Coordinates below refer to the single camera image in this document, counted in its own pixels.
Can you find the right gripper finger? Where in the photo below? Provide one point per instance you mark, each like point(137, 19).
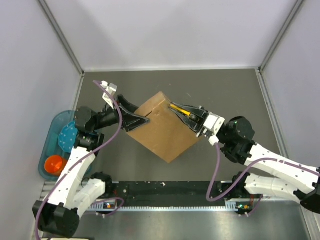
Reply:
point(188, 108)
point(186, 120)

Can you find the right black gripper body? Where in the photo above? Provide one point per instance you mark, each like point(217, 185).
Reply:
point(201, 123)

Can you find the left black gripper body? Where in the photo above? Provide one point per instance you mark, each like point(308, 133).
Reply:
point(115, 116)

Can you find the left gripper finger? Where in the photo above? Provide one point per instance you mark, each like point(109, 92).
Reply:
point(131, 120)
point(125, 105)

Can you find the yellow utility knife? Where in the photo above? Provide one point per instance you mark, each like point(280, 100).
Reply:
point(184, 112)

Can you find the brown cardboard express box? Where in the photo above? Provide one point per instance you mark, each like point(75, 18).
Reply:
point(165, 135)

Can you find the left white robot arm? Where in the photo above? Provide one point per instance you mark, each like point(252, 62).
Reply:
point(60, 212)

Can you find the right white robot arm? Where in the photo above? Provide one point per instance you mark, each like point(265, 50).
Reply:
point(266, 173)

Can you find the blue perforated plate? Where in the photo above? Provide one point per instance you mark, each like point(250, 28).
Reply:
point(67, 137)

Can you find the teal plastic bin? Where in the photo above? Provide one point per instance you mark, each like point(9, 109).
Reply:
point(51, 146)

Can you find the orange cup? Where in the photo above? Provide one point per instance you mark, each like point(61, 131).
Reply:
point(55, 164)

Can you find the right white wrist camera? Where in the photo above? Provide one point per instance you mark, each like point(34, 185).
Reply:
point(212, 125)

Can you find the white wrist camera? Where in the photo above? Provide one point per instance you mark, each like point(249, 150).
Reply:
point(212, 125)
point(111, 89)

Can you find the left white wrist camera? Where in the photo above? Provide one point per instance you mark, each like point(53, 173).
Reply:
point(111, 89)

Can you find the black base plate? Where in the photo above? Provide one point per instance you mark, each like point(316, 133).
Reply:
point(169, 193)

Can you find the grey cable duct rail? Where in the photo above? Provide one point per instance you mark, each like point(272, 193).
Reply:
point(229, 206)

